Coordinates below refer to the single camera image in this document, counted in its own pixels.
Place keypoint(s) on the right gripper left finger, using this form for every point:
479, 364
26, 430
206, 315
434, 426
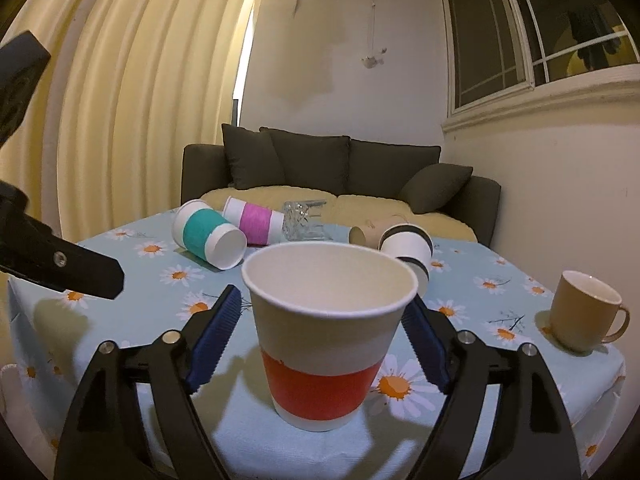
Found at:
132, 416

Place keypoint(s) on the red band paper cup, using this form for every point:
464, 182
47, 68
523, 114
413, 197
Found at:
325, 315

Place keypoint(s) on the teal band paper cup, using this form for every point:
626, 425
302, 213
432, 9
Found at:
205, 233

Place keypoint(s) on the pink band paper cup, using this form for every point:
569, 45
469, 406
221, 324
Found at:
262, 226

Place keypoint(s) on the black band paper cup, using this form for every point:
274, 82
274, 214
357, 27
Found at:
412, 245

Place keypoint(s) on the brown kraft paper cup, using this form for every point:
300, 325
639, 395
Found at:
370, 232

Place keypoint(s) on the daisy print blue tablecloth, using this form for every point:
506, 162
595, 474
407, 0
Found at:
56, 333

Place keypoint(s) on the beige ceramic mug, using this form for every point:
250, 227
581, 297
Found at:
586, 312

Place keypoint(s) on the cream curtain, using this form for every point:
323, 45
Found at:
129, 85

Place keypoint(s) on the left dark throw pillow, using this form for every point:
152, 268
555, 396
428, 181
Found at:
252, 158

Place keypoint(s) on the dark throw pillow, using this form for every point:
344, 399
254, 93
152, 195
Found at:
434, 186
252, 158

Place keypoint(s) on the clear glass tumbler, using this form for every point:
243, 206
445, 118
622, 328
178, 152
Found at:
303, 221

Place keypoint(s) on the right dark throw pillow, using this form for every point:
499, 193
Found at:
434, 186

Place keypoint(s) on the cream sofa blanket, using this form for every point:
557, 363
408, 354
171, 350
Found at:
344, 210

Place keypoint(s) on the dark grey sofa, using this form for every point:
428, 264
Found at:
341, 165

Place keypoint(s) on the white framed window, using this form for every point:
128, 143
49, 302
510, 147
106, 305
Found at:
512, 57

